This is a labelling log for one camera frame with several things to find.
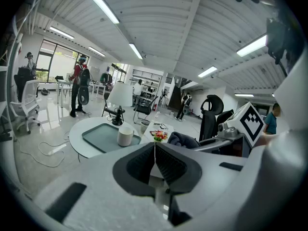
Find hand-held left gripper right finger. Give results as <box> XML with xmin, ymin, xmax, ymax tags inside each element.
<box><xmin>155</xmin><ymin>142</ymin><xmax>203</xmax><ymax>194</ymax></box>

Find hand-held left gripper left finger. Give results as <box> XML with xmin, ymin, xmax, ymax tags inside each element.
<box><xmin>112</xmin><ymin>142</ymin><xmax>156</xmax><ymax>197</ymax></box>

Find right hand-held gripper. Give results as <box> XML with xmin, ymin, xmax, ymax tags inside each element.
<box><xmin>195</xmin><ymin>102</ymin><xmax>265</xmax><ymax>158</ymax></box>

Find dark blue cloth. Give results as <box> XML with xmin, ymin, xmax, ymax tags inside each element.
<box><xmin>167</xmin><ymin>131</ymin><xmax>201</xmax><ymax>149</ymax></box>

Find white cup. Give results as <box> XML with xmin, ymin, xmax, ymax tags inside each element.
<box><xmin>116</xmin><ymin>126</ymin><xmax>135</xmax><ymax>147</ymax></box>

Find person's right forearm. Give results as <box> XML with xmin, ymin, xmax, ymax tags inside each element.
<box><xmin>256</xmin><ymin>133</ymin><xmax>277</xmax><ymax>147</ymax></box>

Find black headrest office chair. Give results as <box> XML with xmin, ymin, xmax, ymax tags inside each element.
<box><xmin>199</xmin><ymin>94</ymin><xmax>234</xmax><ymax>141</ymax></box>

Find potted colourful flowers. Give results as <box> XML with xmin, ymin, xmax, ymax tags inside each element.
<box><xmin>149</xmin><ymin>129</ymin><xmax>168</xmax><ymax>143</ymax></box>

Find mesh waste bin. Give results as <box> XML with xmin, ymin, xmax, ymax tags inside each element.
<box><xmin>140</xmin><ymin>119</ymin><xmax>151</xmax><ymax>134</ymax></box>

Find white marble table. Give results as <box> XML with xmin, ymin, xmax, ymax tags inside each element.
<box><xmin>143</xmin><ymin>121</ymin><xmax>174</xmax><ymax>144</ymax></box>

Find teal tray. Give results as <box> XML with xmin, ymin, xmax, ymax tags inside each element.
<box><xmin>81</xmin><ymin>123</ymin><xmax>142</xmax><ymax>154</ymax></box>

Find black cantilever chair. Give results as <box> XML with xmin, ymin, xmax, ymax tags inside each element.
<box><xmin>133</xmin><ymin>95</ymin><xmax>159</xmax><ymax>125</ymax></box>

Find black folding chair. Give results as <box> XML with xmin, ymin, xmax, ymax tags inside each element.
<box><xmin>102</xmin><ymin>92</ymin><xmax>126</xmax><ymax>124</ymax></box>

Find round white table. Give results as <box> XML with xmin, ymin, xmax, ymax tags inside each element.
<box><xmin>69</xmin><ymin>116</ymin><xmax>145</xmax><ymax>159</ymax></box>

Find white lamp shade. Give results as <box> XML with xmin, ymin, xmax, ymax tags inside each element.
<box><xmin>107</xmin><ymin>81</ymin><xmax>134</xmax><ymax>126</ymax></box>

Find white power strip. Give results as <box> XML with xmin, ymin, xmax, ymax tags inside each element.
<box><xmin>47</xmin><ymin>143</ymin><xmax>67</xmax><ymax>156</ymax></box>

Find white storage shelf unit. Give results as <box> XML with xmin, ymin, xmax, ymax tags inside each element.
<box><xmin>129</xmin><ymin>69</ymin><xmax>163</xmax><ymax>101</ymax></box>

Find white mesh office chair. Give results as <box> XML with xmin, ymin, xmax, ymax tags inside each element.
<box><xmin>9</xmin><ymin>79</ymin><xmax>41</xmax><ymax>134</ymax></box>

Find large window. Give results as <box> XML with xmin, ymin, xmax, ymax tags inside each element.
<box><xmin>36</xmin><ymin>39</ymin><xmax>90</xmax><ymax>83</ymax></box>

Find black swivel chair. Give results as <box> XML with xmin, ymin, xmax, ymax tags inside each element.
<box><xmin>13</xmin><ymin>66</ymin><xmax>34</xmax><ymax>103</ymax></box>

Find white perforated metal rack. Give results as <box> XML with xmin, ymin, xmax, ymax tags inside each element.
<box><xmin>0</xmin><ymin>15</ymin><xmax>25</xmax><ymax>141</ymax></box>

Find white floor cable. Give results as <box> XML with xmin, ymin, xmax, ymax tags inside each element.
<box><xmin>19</xmin><ymin>131</ymin><xmax>70</xmax><ymax>168</ymax></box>

